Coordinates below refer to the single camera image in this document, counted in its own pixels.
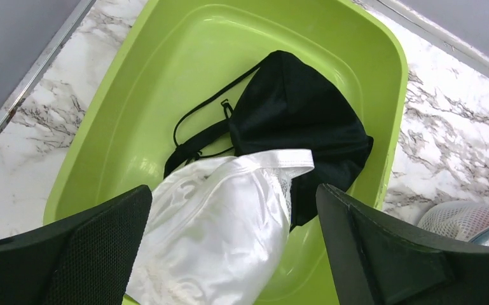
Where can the green plastic tray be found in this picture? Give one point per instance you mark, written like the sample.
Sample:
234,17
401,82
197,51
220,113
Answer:
180,53

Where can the black bra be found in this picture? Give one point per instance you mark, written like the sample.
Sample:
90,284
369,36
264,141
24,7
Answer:
287,104

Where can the white bra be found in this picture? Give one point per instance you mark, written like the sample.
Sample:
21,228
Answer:
217,229

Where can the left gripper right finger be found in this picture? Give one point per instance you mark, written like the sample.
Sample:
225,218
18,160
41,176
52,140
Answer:
378,259

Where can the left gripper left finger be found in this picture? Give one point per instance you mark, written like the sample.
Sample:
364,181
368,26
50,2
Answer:
85,258

